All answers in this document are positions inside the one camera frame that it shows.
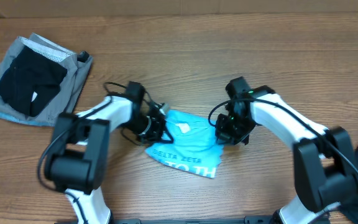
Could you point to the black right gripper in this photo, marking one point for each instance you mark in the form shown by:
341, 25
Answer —
222, 134

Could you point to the dark folded garment in pile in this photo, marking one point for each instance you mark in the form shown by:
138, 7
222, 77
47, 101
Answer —
31, 82

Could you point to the grey folded garment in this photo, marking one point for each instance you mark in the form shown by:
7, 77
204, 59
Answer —
77, 65

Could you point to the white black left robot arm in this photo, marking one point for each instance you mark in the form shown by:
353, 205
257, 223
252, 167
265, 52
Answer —
75, 161

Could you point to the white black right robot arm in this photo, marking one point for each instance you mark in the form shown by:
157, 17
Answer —
325, 171

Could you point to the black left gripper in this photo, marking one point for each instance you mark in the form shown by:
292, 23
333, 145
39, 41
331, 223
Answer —
156, 135

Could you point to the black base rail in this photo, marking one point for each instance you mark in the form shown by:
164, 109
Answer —
197, 221

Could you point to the light blue printed t-shirt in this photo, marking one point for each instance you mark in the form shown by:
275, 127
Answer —
194, 148

